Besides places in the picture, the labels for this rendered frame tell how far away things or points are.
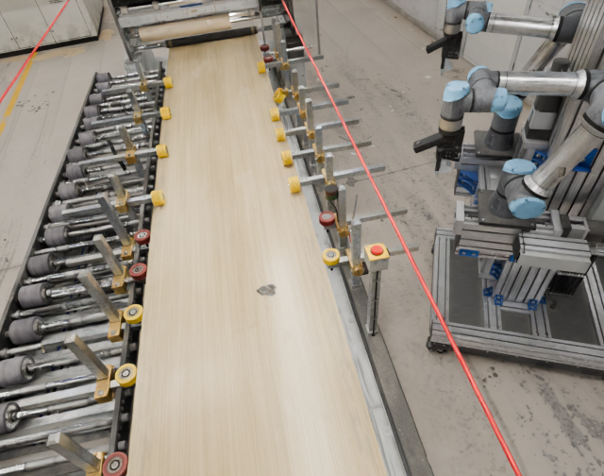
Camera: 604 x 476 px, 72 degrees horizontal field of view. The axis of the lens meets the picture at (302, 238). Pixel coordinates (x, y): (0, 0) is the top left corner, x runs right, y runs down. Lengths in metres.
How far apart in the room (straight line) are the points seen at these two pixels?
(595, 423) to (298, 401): 1.71
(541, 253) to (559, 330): 0.82
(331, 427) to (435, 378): 1.22
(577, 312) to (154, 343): 2.25
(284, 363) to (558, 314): 1.72
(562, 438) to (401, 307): 1.06
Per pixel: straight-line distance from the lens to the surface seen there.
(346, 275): 2.08
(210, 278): 1.91
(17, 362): 2.11
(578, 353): 2.69
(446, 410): 2.56
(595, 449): 2.73
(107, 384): 1.84
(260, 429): 1.53
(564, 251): 2.03
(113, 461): 1.65
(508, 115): 2.27
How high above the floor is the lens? 2.32
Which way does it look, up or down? 46 degrees down
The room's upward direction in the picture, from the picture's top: 7 degrees counter-clockwise
